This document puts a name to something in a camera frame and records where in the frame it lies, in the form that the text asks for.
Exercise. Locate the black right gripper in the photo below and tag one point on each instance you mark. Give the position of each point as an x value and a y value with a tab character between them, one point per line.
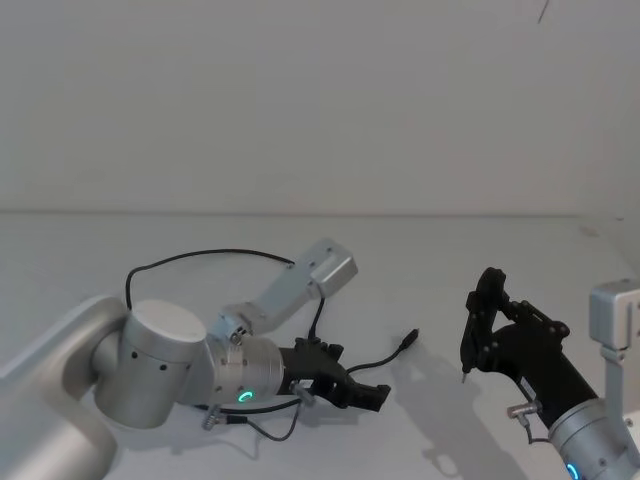
540	365

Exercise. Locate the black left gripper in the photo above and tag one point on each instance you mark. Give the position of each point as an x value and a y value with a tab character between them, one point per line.
312	372

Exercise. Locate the thin black silver-tipped rod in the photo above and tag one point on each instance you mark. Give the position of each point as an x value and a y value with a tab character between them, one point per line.
464	374

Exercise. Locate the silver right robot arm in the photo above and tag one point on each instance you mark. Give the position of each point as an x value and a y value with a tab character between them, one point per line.
595	440

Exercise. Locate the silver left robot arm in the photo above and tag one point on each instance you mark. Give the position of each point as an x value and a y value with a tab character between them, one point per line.
150	360

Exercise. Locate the white table cloth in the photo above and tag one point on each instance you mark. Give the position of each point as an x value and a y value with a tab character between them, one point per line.
400	440

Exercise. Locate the white curtain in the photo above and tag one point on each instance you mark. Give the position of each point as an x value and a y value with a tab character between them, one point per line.
300	100

